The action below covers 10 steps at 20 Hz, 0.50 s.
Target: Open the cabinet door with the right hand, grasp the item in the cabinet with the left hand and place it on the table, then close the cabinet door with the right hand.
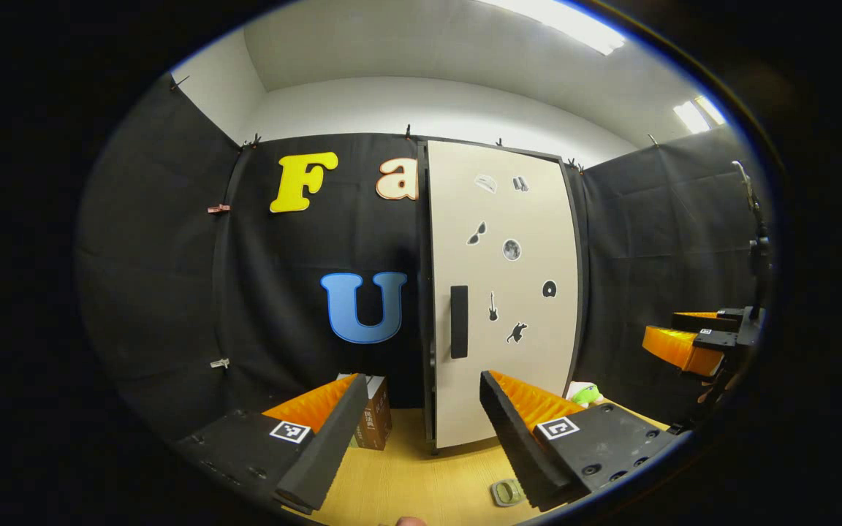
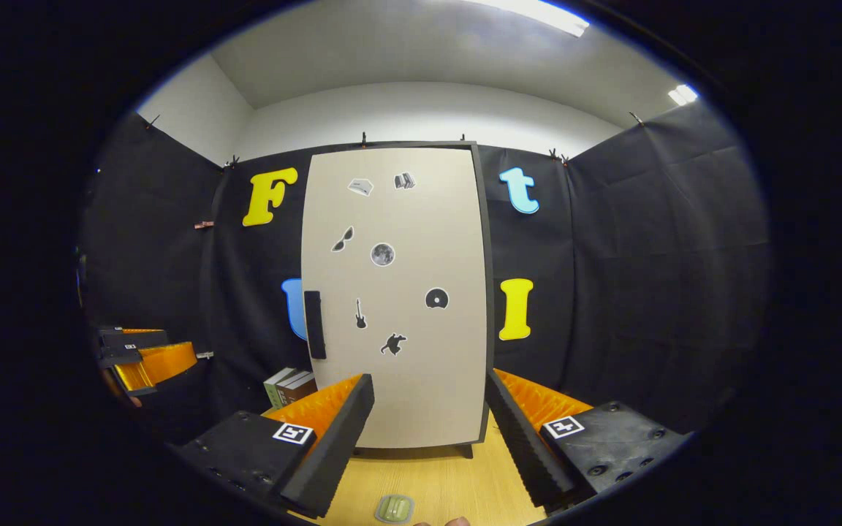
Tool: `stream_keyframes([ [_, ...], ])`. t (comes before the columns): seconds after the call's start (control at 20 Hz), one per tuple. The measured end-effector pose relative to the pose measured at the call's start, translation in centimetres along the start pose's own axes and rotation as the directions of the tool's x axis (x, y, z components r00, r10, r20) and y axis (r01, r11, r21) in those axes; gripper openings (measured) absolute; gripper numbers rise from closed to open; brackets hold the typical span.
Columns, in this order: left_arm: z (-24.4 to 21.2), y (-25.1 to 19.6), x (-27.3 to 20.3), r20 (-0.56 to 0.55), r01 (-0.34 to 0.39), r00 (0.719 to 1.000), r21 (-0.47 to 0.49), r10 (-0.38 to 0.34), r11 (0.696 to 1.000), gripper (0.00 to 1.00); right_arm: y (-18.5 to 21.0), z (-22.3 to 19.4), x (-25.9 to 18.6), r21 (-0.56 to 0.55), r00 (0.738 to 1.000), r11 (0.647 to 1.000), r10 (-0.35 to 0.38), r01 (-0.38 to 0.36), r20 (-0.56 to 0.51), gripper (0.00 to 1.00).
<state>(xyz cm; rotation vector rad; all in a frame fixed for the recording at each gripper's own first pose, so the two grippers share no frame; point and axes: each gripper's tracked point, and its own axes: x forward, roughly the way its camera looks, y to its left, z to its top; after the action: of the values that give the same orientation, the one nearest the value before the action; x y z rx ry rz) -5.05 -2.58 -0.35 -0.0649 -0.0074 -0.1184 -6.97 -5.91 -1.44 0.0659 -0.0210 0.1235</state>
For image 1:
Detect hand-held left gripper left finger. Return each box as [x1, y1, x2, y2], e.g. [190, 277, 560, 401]
[172, 373, 370, 514]

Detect green plush toy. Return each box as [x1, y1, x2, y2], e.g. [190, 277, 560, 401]
[566, 381, 604, 408]

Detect dark grey cabinet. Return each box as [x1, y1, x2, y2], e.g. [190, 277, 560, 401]
[417, 137, 588, 455]

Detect ceiling light panel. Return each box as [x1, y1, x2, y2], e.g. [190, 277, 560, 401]
[672, 94, 727, 135]
[478, 0, 626, 57]

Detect black door handle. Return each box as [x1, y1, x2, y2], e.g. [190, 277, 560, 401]
[450, 285, 469, 359]

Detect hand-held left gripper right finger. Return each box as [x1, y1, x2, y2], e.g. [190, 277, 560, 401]
[479, 369, 678, 512]

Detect green coaster with grey rim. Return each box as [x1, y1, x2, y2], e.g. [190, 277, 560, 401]
[490, 478, 529, 508]

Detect brown book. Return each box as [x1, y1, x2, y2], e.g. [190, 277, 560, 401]
[354, 374, 393, 451]

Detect black backdrop cloth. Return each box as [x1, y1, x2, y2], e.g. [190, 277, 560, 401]
[74, 73, 773, 454]

